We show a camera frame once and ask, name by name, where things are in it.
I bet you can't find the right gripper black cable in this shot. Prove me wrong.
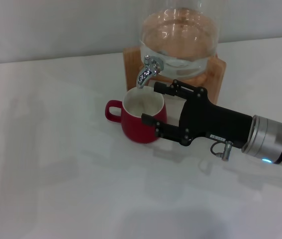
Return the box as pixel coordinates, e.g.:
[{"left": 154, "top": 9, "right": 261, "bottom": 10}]
[{"left": 210, "top": 140, "right": 233, "bottom": 160}]

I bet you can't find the glass water dispenser jar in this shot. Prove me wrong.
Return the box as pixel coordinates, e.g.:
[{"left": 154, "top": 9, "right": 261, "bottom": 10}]
[{"left": 138, "top": 0, "right": 220, "bottom": 82}]

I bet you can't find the red ceramic cup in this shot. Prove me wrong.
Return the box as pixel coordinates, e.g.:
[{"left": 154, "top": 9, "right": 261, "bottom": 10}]
[{"left": 105, "top": 87, "right": 168, "bottom": 144}]

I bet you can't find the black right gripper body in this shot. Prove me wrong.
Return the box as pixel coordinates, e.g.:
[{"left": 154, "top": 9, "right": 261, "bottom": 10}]
[{"left": 179, "top": 94, "right": 253, "bottom": 149}]

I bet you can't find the wooden dispenser stand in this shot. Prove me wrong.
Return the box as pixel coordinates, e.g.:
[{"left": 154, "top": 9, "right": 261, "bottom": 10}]
[{"left": 122, "top": 46, "right": 227, "bottom": 104}]

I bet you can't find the chrome faucet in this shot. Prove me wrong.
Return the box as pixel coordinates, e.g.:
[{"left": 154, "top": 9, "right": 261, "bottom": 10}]
[{"left": 136, "top": 55, "right": 165, "bottom": 90}]

